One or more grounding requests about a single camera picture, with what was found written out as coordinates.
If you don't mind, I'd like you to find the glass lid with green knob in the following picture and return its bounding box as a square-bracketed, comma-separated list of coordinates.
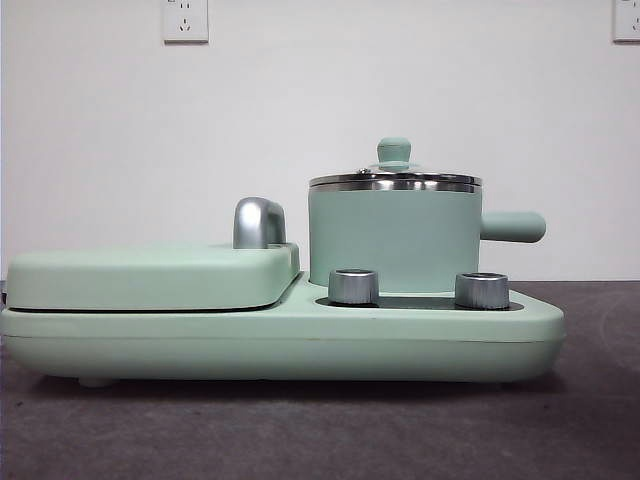
[307, 137, 484, 194]

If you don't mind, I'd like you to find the silver control knob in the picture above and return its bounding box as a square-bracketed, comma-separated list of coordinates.
[453, 271, 510, 308]
[327, 268, 380, 305]

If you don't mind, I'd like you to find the green breakfast machine base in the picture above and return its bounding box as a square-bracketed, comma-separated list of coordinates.
[0, 269, 566, 389]

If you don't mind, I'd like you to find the green pot with side handle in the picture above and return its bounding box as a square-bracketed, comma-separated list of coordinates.
[307, 179, 547, 295]

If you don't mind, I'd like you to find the green griddle lid silver handle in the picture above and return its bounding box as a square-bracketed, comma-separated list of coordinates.
[4, 196, 301, 312]

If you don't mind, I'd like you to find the white wall socket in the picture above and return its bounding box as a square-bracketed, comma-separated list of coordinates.
[162, 0, 210, 45]
[612, 0, 640, 44]

